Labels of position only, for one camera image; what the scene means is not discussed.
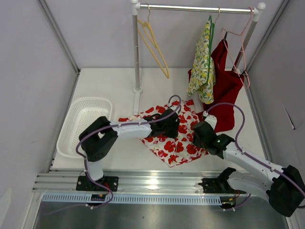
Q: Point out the left aluminium frame post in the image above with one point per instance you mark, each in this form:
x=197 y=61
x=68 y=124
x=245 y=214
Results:
x=58 y=34

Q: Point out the right aluminium frame post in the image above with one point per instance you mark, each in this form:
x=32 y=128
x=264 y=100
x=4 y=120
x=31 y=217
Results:
x=270 y=29

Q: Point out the clothes rack metal white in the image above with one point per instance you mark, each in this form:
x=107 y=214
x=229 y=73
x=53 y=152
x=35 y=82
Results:
x=136 y=6

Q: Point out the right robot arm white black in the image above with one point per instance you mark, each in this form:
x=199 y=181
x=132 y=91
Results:
x=282 y=187

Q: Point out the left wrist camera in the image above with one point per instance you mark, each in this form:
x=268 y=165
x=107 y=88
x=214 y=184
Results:
x=174 y=103

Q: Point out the yellow plastic hanger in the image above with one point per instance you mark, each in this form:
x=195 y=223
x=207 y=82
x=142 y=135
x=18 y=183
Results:
x=148 y=37

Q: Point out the white plastic basket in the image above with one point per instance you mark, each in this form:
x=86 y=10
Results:
x=81 y=114

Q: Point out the aluminium rail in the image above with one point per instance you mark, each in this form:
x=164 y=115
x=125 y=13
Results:
x=151 y=182

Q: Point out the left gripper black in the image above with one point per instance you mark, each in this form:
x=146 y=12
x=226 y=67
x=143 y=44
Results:
x=174 y=133

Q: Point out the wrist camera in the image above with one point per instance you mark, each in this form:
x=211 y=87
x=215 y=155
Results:
x=174 y=103
x=210 y=119

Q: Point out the red garment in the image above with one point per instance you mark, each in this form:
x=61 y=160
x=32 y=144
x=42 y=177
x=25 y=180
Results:
x=227 y=87

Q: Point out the red flower print cloth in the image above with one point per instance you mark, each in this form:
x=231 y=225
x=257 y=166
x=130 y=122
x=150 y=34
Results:
x=179 y=150

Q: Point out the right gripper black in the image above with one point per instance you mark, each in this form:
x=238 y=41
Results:
x=195 y=140

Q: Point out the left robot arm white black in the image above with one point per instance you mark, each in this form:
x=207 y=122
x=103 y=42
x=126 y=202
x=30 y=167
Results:
x=96 y=141

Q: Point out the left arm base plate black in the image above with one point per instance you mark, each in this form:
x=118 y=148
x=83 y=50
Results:
x=84 y=184

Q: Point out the white slotted cable duct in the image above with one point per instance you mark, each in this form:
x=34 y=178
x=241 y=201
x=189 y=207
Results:
x=132 y=199

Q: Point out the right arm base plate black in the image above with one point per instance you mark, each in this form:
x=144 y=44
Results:
x=217 y=186

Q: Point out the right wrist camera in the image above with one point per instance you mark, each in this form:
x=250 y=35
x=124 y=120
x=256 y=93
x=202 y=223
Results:
x=210 y=119

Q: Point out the green plastic hanger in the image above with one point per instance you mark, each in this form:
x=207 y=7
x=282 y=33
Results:
x=208 y=36

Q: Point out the aluminium frame post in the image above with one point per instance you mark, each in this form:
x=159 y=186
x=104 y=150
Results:
x=270 y=29
x=58 y=34

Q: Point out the lemon print skirt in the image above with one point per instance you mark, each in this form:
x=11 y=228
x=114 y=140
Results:
x=197 y=82

